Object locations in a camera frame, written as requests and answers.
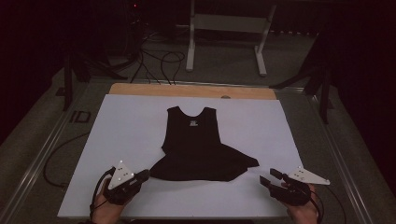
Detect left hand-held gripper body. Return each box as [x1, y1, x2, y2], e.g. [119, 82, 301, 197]
[104, 160, 142, 205]

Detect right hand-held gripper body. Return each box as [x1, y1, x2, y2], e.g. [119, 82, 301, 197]
[270, 166, 331, 207]

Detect black sleeveless top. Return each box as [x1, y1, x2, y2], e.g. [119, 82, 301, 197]
[148, 105, 260, 183]

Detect person's right hand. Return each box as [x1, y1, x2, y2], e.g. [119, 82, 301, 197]
[281, 184, 320, 224]

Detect person's left hand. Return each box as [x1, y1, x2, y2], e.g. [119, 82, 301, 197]
[92, 178, 126, 224]

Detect white table board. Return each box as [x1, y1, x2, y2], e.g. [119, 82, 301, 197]
[56, 93, 304, 218]

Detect black tripod stand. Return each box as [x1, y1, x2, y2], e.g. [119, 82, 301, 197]
[61, 52, 129, 112]
[269, 31, 336, 125]

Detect wooden table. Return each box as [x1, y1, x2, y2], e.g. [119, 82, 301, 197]
[108, 82, 277, 101]

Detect white metal stand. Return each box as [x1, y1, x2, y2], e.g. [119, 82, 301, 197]
[185, 0, 277, 77]

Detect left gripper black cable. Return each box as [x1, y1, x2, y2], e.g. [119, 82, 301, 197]
[89, 166, 117, 220]

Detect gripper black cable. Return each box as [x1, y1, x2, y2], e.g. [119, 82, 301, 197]
[307, 186, 325, 224]
[89, 166, 117, 220]

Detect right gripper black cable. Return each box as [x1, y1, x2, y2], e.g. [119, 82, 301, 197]
[307, 186, 325, 224]

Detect metal floor rail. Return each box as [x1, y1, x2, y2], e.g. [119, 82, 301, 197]
[0, 81, 94, 224]
[303, 88, 377, 224]

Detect looped black floor cable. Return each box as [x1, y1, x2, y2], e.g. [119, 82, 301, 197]
[160, 50, 187, 86]

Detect tangled black floor cable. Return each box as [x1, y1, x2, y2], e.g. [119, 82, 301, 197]
[129, 29, 163, 85]

